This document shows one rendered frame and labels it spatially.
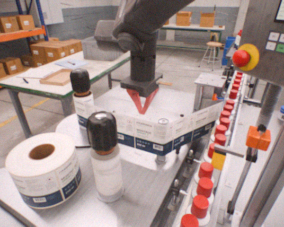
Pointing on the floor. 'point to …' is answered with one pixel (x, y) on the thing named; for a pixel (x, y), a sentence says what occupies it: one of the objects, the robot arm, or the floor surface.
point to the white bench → (43, 89)
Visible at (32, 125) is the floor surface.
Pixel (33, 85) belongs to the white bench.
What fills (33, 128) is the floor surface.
